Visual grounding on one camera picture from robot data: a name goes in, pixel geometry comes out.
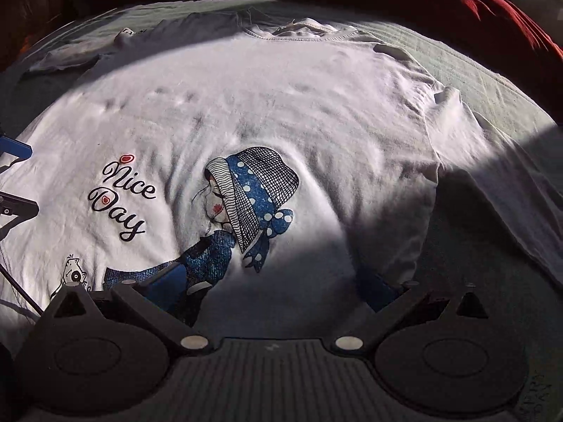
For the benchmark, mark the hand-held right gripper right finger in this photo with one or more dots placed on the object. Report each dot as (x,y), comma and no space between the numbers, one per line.
(374,291)

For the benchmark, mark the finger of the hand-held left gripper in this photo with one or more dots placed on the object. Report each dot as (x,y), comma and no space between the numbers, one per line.
(22,204)
(15,147)

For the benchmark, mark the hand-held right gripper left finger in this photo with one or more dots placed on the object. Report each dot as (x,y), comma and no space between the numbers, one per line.
(173,282)

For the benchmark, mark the white printed t-shirt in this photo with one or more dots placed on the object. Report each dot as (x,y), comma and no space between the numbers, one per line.
(308,110)

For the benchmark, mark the green plaid bed sheet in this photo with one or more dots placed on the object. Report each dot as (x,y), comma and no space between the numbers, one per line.
(484,83)

